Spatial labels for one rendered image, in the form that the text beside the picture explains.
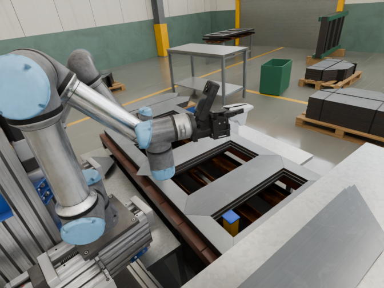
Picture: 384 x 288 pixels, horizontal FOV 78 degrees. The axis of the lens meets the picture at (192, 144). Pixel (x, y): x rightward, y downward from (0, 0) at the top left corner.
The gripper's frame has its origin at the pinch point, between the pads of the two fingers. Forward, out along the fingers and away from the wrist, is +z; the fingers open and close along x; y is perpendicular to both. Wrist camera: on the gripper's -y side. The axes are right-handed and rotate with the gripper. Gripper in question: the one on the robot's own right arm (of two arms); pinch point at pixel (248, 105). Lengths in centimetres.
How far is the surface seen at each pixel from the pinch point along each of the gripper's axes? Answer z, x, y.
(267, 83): 239, -346, 76
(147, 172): -33, -66, 50
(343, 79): 391, -309, 87
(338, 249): 14, 25, 42
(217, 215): -6, -22, 58
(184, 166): -9, -67, 53
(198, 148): 5, -79, 48
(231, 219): -3, -13, 56
